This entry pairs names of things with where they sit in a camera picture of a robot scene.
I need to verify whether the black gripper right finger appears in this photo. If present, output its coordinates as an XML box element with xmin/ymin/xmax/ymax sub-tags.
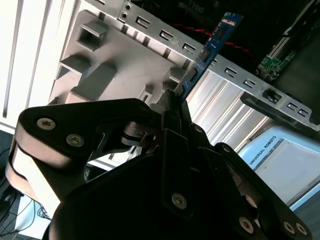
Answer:
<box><xmin>179</xmin><ymin>100</ymin><xmax>314</xmax><ymax>240</ymax></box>

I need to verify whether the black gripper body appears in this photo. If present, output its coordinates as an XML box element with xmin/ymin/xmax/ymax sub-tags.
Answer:
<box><xmin>42</xmin><ymin>149</ymin><xmax>266</xmax><ymax>240</ymax></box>

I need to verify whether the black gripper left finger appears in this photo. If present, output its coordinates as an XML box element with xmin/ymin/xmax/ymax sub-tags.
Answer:
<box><xmin>14</xmin><ymin>88</ymin><xmax>196</xmax><ymax>217</ymax></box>

